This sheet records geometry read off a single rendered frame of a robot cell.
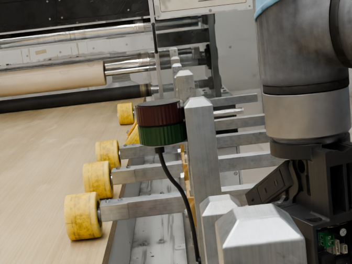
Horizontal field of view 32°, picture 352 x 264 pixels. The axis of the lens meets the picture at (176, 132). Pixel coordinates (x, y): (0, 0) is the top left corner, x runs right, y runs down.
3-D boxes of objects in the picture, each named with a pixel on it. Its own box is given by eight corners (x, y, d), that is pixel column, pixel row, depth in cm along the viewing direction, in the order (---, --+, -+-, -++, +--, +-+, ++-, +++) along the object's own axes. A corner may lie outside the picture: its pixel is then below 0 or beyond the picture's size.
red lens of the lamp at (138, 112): (184, 114, 80) (182, 97, 80) (185, 121, 74) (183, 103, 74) (138, 119, 80) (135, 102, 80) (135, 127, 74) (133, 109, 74)
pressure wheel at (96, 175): (108, 153, 134) (108, 179, 128) (113, 178, 139) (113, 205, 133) (80, 156, 134) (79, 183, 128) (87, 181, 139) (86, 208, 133)
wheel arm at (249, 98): (256, 100, 234) (255, 91, 233) (257, 102, 230) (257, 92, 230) (125, 116, 234) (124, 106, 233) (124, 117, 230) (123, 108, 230)
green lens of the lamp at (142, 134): (186, 133, 80) (184, 117, 80) (188, 142, 74) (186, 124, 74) (140, 139, 80) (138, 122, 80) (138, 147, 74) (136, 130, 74)
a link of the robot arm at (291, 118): (247, 92, 57) (322, 79, 60) (252, 140, 58) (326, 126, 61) (290, 98, 50) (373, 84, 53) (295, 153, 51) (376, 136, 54)
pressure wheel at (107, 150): (118, 165, 153) (122, 174, 161) (116, 134, 156) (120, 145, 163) (94, 167, 153) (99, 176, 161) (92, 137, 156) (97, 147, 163)
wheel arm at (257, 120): (282, 121, 184) (281, 111, 184) (283, 123, 182) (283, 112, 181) (160, 135, 184) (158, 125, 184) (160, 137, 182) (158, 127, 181)
